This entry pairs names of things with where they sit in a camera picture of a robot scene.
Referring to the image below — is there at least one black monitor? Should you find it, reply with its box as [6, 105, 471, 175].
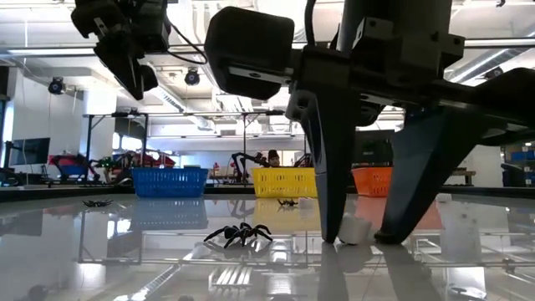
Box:
[8, 137, 52, 166]
[354, 129, 396, 165]

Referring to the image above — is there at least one blue plastic basket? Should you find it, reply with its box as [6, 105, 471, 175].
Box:
[130, 166, 209, 198]

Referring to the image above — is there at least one black ceiling spotlight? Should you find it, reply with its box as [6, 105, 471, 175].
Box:
[484, 65, 505, 81]
[184, 66, 201, 87]
[47, 76, 67, 95]

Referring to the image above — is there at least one yellow plastic basket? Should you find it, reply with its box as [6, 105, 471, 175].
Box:
[252, 166, 318, 199]

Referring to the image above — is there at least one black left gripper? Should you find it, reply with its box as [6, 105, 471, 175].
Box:
[69, 0, 172, 101]

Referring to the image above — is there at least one orange plastic basket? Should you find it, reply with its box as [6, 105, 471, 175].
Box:
[350, 166, 394, 198]

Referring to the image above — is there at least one dark office chair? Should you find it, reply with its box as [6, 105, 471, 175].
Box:
[500, 161, 528, 187]

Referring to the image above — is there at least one wooden background table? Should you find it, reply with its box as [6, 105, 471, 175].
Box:
[453, 167, 477, 186]

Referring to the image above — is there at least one rig crossbar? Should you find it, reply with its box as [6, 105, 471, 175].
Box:
[0, 38, 535, 58]

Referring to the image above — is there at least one black background rig frame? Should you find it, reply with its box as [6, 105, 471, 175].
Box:
[83, 109, 308, 168]

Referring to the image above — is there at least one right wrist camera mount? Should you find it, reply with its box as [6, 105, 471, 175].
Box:
[353, 16, 466, 87]

